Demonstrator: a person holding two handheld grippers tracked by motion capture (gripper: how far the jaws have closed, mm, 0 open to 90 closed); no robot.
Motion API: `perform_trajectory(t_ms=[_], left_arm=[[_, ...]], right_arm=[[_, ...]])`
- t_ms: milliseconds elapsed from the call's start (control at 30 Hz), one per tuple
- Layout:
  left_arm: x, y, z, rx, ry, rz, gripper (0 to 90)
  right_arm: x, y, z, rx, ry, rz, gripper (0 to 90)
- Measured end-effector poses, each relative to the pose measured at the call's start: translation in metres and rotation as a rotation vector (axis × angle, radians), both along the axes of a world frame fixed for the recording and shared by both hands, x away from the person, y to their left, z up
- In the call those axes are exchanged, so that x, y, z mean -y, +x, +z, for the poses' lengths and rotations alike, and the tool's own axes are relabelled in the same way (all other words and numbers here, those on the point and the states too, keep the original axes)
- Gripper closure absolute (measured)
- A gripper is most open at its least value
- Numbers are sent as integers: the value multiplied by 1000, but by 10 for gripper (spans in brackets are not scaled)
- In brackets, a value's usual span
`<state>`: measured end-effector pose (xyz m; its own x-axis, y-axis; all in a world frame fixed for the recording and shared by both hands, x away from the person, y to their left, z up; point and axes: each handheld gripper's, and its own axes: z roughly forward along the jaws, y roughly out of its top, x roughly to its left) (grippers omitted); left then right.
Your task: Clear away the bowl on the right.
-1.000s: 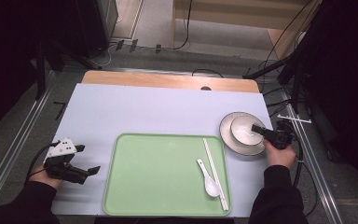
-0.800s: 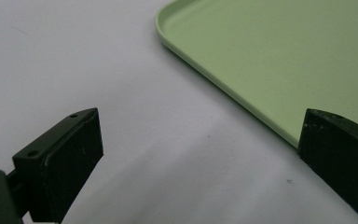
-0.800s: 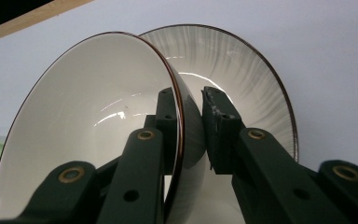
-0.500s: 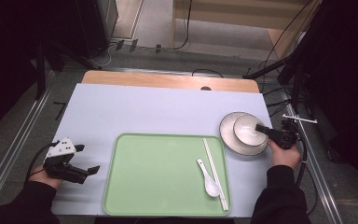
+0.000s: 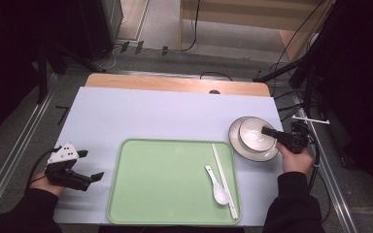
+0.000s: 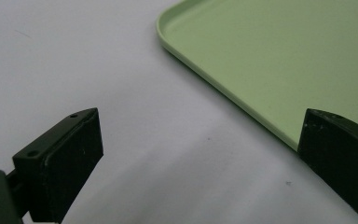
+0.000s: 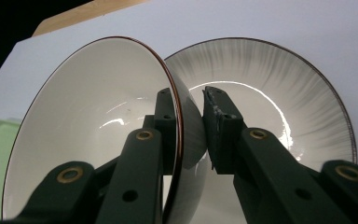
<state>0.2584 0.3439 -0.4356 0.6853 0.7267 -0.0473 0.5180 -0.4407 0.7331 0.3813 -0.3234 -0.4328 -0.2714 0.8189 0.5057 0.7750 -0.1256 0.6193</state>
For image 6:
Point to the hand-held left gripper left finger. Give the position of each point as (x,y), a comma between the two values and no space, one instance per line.
(65,165)

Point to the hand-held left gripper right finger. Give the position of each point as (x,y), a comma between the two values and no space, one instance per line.
(341,155)

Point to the light green tray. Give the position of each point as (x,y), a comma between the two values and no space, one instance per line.
(276,56)

